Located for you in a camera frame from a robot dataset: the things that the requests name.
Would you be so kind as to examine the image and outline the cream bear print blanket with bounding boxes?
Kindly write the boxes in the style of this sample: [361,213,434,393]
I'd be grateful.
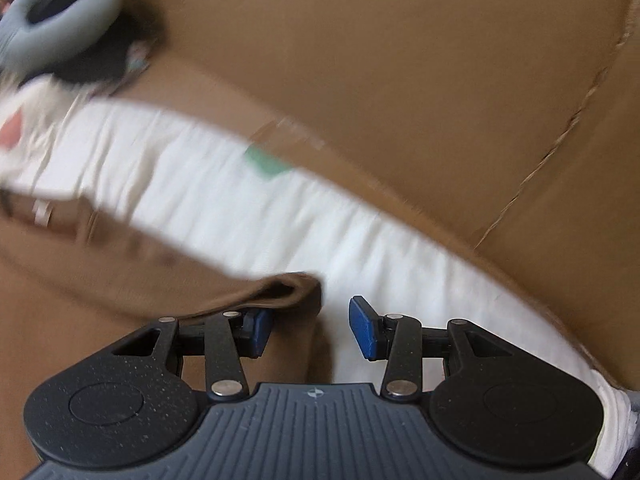
[1,78,639,476]

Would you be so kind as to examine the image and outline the brown cardboard sheet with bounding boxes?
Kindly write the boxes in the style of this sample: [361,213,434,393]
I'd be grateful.
[134,0,639,389]

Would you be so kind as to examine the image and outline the brown t-shirt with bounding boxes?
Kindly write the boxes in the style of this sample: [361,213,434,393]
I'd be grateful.
[1,191,329,479]

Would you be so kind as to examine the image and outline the grey neck pillow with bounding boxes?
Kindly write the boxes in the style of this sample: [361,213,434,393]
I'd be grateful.
[1,0,122,75]

